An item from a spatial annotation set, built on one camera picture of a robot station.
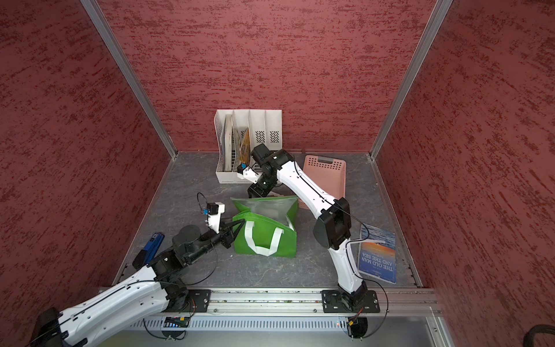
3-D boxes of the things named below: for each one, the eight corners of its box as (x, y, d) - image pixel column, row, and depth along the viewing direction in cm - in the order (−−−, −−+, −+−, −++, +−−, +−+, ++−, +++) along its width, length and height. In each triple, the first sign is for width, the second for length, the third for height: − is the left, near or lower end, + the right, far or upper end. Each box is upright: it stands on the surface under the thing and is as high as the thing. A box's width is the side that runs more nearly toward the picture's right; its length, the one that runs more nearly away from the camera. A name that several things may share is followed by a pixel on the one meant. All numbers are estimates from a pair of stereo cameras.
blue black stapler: (135, 269, 83) (128, 265, 79) (156, 236, 92) (150, 231, 88) (145, 271, 82) (138, 268, 78) (164, 238, 91) (159, 233, 87)
